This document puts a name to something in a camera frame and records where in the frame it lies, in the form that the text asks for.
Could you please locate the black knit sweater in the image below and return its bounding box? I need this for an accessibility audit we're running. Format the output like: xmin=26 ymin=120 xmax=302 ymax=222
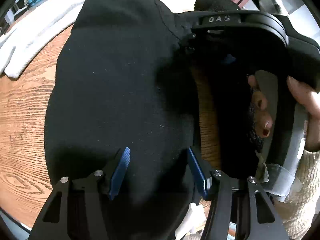
xmin=44 ymin=0 xmax=200 ymax=239

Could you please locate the cream knit sleeve forearm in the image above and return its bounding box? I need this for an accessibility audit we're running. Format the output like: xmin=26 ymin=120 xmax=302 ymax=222
xmin=274 ymin=151 xmax=319 ymax=239

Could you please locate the person right hand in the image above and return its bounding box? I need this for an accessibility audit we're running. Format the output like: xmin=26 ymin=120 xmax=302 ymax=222
xmin=247 ymin=74 xmax=320 ymax=153

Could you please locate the white folded napkin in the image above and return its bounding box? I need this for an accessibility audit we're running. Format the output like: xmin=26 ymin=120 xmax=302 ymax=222
xmin=175 ymin=203 xmax=206 ymax=239

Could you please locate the black fuzzy chair cushion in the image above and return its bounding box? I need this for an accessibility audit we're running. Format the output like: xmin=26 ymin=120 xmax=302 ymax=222
xmin=194 ymin=0 xmax=241 ymax=12

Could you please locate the light grey folded sweater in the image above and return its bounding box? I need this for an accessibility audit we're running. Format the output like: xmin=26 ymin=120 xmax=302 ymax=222
xmin=1 ymin=0 xmax=85 ymax=79

